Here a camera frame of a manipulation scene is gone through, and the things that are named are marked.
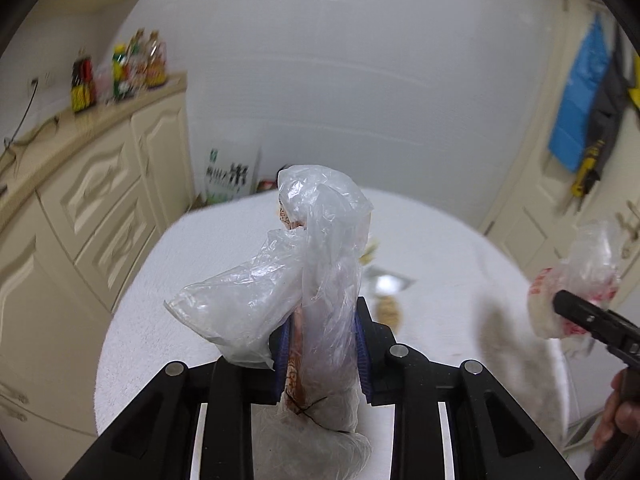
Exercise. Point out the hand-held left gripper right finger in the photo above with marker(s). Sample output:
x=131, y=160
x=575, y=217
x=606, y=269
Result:
x=364, y=360

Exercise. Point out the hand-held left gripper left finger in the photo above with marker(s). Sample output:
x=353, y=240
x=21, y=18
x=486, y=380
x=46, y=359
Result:
x=282, y=360

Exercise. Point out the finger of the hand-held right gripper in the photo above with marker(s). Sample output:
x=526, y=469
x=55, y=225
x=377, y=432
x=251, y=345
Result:
x=590, y=316

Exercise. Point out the brown patterned wrapper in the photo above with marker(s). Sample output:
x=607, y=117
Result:
x=295, y=360

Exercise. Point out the red printed plastic bag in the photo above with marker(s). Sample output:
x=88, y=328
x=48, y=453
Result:
x=580, y=270

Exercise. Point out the clear plastic bag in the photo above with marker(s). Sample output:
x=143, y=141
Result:
x=320, y=240

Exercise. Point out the person's right hand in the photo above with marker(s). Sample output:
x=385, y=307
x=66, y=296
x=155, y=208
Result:
x=625, y=417

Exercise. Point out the cream panelled door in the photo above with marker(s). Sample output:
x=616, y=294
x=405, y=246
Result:
x=540, y=210

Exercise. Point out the round white table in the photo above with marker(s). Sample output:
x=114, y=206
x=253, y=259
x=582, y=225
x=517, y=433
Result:
x=440, y=260

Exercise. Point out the white printed sack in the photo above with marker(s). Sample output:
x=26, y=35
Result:
x=232, y=175

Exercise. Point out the dark grey hanging garment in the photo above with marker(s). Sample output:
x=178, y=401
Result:
x=607, y=115

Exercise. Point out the cream lower cabinet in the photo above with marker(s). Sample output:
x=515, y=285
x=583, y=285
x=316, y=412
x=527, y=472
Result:
x=75, y=200

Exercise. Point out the orange label oil bottle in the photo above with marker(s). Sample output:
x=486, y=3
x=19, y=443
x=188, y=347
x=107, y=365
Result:
x=156, y=62

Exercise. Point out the yellow cap bottle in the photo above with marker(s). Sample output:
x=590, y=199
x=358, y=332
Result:
x=120, y=75

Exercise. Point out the clear condiment bottle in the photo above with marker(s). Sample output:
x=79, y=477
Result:
x=137, y=60

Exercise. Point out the dark sauce bottle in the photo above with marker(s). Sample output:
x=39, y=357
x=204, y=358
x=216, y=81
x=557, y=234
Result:
x=82, y=85

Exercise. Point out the white wall socket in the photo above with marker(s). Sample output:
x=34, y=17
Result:
x=42, y=80

